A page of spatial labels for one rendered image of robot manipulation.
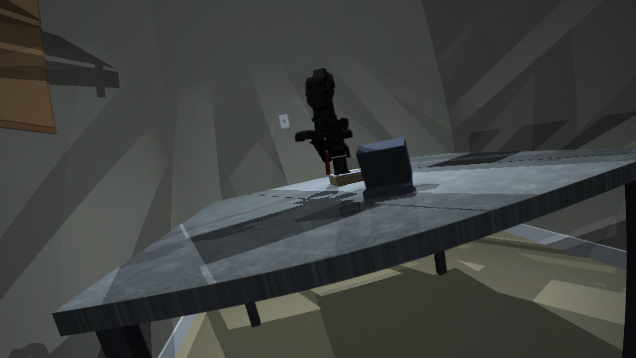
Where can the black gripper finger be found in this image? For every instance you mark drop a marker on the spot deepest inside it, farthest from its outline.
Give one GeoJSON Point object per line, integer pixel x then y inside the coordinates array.
{"type": "Point", "coordinates": [320, 147]}
{"type": "Point", "coordinates": [330, 144]}

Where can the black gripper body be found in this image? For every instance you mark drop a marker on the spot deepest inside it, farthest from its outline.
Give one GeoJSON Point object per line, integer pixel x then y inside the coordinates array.
{"type": "Point", "coordinates": [315, 134]}

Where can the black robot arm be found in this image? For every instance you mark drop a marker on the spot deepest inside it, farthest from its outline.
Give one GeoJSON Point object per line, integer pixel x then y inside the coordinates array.
{"type": "Point", "coordinates": [319, 90]}

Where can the dark red peg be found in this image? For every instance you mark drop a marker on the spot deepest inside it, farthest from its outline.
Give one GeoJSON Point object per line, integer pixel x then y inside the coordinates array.
{"type": "Point", "coordinates": [327, 164]}

